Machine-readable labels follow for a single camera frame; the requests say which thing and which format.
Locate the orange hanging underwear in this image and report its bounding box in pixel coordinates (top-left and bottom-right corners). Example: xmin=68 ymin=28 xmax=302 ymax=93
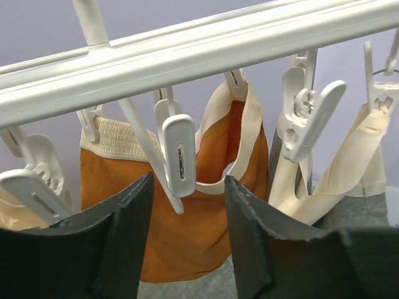
xmin=80 ymin=83 xmax=268 ymax=283

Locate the beige hanging underwear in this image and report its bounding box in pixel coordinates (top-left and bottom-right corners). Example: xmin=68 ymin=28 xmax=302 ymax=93
xmin=1 ymin=189 xmax=49 ymax=230

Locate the white plastic clip hanger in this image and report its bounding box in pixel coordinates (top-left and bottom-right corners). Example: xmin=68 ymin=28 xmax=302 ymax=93
xmin=1 ymin=1 xmax=398 ymax=214

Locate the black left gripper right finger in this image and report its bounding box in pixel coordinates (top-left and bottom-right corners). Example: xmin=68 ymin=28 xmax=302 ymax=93
xmin=225 ymin=176 xmax=398 ymax=299

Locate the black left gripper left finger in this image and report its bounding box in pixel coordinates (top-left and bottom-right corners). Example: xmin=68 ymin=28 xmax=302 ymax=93
xmin=1 ymin=173 xmax=155 ymax=299

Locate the cream grey hanging underwear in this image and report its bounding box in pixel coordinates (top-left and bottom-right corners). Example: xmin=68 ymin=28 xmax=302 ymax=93
xmin=138 ymin=104 xmax=391 ymax=298

